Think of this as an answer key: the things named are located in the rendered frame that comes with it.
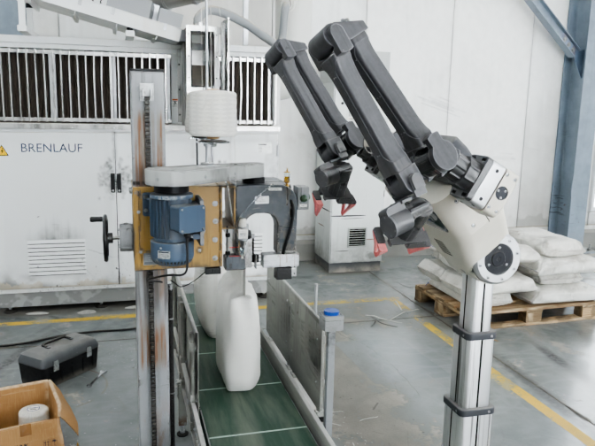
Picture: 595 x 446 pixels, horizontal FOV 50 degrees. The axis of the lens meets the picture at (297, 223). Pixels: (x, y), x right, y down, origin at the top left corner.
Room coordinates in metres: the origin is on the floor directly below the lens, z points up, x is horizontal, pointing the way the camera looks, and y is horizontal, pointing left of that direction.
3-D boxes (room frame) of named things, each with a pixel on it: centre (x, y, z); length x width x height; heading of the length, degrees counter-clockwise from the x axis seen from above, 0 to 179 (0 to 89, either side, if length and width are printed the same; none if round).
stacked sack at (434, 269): (5.17, -1.39, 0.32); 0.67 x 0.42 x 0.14; 110
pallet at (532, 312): (5.08, -1.73, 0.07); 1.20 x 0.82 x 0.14; 108
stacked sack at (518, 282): (4.79, -1.50, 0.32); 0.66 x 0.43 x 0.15; 108
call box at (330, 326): (2.37, -0.14, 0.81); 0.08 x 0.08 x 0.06; 16
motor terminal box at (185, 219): (2.10, 0.37, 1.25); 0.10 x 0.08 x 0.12; 131
